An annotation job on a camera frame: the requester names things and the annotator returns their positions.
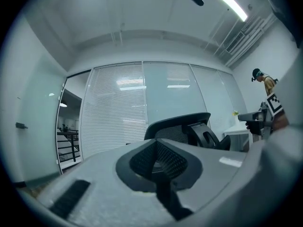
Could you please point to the person's right forearm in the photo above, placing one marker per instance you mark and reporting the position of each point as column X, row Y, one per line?
column 280, row 122

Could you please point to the white ceiling air vent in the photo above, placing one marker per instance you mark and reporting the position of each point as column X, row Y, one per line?
column 234, row 42

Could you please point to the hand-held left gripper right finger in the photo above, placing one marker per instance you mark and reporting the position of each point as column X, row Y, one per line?
column 220, row 174

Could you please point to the white desk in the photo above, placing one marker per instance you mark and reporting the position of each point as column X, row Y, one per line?
column 236, row 131

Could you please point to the black office chair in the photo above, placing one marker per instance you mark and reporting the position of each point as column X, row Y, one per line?
column 177, row 122

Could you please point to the yellow potted flowers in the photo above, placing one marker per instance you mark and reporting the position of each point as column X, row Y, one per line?
column 235, row 113

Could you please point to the black metal railing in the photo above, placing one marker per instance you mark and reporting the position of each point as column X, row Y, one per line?
column 73, row 148

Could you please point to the long ceiling light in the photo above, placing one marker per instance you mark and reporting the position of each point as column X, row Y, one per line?
column 233, row 6

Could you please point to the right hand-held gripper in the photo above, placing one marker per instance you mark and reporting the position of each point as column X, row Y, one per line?
column 274, row 104

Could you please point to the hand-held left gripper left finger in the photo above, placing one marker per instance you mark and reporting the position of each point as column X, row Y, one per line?
column 106, row 174

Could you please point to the round ceiling lamp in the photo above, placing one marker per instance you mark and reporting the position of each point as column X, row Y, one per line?
column 63, row 104

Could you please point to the white window blinds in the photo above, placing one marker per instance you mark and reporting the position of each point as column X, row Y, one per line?
column 113, row 107

